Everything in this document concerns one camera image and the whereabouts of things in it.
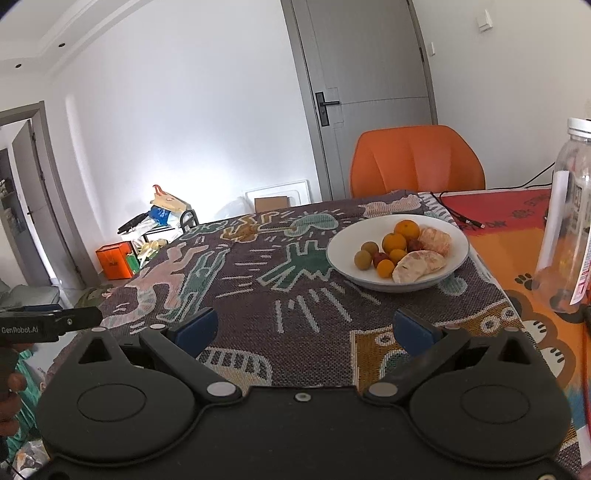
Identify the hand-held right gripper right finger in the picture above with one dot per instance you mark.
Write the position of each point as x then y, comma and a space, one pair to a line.
413, 334

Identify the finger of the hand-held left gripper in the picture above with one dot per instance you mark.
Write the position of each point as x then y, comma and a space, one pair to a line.
27, 308
78, 318

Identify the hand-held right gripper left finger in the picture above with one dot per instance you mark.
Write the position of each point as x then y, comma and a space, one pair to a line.
198, 334

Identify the peeled pomelo piece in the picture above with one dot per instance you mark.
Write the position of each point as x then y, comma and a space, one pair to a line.
418, 266

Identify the small orange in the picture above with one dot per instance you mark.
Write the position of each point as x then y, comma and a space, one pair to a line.
398, 255
384, 268

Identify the small red fruit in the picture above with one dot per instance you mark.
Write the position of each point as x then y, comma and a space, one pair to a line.
413, 244
380, 257

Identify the yellow-brown round fruit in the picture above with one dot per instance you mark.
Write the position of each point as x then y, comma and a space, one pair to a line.
369, 247
363, 259

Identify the medium orange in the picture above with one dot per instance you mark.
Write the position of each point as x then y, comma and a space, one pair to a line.
394, 241

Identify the peeled tangerine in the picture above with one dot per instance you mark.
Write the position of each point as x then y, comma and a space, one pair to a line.
436, 241

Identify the white bowl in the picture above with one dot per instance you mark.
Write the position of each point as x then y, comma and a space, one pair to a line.
346, 258

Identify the large orange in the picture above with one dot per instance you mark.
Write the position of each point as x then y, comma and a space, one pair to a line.
406, 229

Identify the person's left hand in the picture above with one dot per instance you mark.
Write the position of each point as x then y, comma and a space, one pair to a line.
11, 397

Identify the grey sofa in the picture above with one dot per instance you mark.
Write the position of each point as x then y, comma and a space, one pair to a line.
27, 295

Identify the olive green cloth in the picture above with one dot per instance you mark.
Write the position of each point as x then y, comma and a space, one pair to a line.
92, 296

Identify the orange box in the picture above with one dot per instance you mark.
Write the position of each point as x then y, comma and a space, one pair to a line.
115, 261

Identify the shelf unit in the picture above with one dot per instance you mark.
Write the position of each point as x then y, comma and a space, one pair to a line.
9, 212

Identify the open grey interior door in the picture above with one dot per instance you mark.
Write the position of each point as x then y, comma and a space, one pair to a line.
41, 207

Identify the black storage rack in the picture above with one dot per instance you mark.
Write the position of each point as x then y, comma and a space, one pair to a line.
187, 220

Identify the printed woven blanket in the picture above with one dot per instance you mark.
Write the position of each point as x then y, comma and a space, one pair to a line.
300, 277

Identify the blue plastic bag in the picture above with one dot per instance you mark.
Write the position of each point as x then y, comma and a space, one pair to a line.
159, 213

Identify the orange printed mat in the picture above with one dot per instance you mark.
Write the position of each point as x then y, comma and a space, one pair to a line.
508, 249

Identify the yellow paper bag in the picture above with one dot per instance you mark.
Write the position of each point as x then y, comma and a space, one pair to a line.
168, 201

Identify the white board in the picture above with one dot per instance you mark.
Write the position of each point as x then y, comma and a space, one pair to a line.
295, 191

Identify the orange chair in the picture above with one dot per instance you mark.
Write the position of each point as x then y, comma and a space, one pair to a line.
415, 159

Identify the clear plastic bottle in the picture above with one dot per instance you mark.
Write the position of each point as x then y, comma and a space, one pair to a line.
565, 221

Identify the large white wall switch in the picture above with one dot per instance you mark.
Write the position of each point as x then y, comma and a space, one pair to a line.
484, 20

